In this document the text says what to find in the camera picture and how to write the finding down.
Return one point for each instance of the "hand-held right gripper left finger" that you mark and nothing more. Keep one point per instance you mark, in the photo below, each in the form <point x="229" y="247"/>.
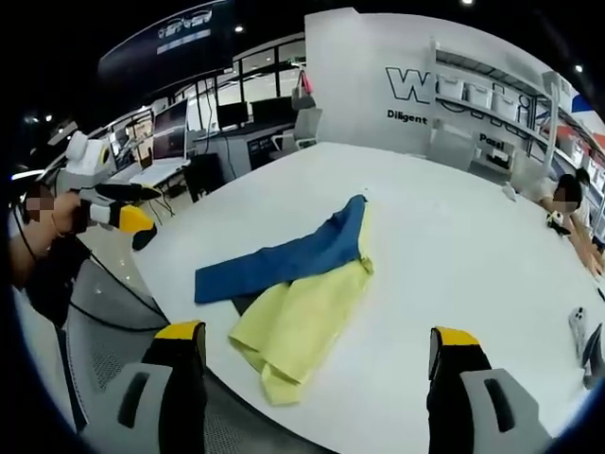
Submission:
<point x="142" y="402"/>

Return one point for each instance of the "white shelving rack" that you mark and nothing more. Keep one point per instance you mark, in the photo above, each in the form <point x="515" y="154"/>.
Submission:
<point x="501" y="104"/>

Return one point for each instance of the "person's left hand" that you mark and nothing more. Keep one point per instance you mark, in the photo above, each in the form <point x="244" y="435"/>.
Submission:
<point x="68" y="213"/>

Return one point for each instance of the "small white object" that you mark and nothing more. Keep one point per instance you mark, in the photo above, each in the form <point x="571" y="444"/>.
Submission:
<point x="510" y="190"/>

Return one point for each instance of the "grey mesh chair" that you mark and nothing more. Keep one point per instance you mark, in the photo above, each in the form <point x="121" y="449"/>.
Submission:
<point x="142" y="340"/>

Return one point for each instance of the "large computer monitor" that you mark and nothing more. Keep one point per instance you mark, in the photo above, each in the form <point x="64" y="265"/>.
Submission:
<point x="170" y="130"/>

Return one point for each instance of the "pink hanging bag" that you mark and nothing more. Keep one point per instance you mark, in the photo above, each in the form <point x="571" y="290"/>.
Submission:
<point x="308" y="81"/>

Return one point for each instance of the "white office desk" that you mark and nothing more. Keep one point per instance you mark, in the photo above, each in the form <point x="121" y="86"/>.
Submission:
<point x="158" y="172"/>

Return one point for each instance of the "black computer monitor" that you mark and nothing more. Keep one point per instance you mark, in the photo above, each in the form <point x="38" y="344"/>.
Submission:
<point x="273" y="111"/>
<point x="232" y="115"/>

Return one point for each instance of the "white smartphone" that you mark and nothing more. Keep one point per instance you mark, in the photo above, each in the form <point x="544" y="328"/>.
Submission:
<point x="579" y="331"/>

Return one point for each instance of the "grey office chair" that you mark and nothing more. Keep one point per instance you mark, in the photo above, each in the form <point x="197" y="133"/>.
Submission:
<point x="305" y="127"/>

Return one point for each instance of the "black cabinet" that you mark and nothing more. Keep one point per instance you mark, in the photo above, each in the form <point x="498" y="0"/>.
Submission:
<point x="204" y="176"/>

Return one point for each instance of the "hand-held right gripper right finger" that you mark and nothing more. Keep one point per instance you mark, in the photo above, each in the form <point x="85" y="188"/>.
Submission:
<point x="491" y="406"/>

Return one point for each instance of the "person's black clothing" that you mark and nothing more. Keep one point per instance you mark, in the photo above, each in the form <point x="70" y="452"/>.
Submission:
<point x="57" y="279"/>

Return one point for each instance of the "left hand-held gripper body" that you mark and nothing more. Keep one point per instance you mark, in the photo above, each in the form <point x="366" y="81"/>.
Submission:
<point x="87" y="161"/>

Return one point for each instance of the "blue and yellow garment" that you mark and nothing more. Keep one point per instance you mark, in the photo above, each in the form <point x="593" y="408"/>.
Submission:
<point x="302" y="293"/>

